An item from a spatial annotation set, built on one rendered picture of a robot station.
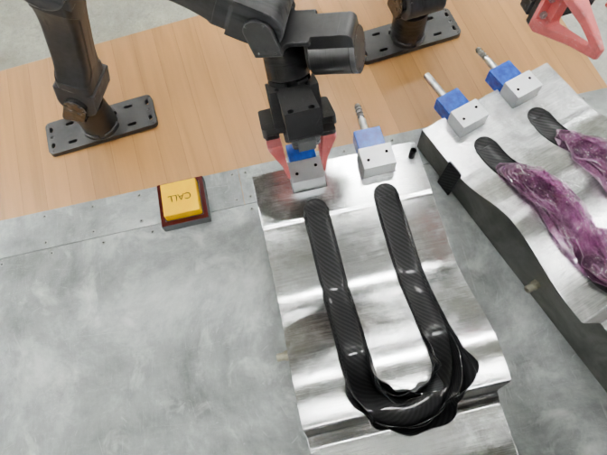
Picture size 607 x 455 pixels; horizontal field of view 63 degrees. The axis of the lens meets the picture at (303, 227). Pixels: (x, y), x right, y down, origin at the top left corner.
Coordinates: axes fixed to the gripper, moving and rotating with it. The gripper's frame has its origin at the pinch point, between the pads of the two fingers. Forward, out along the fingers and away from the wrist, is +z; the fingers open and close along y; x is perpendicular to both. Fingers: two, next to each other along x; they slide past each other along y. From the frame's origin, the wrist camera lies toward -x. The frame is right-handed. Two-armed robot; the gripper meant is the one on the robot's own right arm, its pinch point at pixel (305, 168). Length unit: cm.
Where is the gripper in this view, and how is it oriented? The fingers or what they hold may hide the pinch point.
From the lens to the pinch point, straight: 75.2
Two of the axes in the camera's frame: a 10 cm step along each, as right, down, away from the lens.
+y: 9.7, -2.2, 0.3
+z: 1.6, 7.7, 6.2
